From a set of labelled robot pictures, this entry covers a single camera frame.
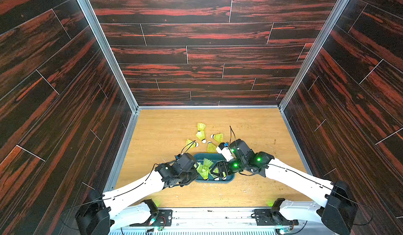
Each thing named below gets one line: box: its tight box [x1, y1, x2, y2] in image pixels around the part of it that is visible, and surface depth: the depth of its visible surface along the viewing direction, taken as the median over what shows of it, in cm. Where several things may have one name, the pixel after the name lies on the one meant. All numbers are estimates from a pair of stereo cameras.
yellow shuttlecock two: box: [203, 157, 214, 172], surface depth 90 cm
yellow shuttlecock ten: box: [210, 133, 224, 144], surface depth 103 cm
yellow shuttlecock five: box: [197, 122, 207, 135], surface depth 107 cm
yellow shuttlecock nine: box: [195, 130, 207, 144], surface depth 103 cm
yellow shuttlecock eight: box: [196, 165, 210, 181], surface depth 85 cm
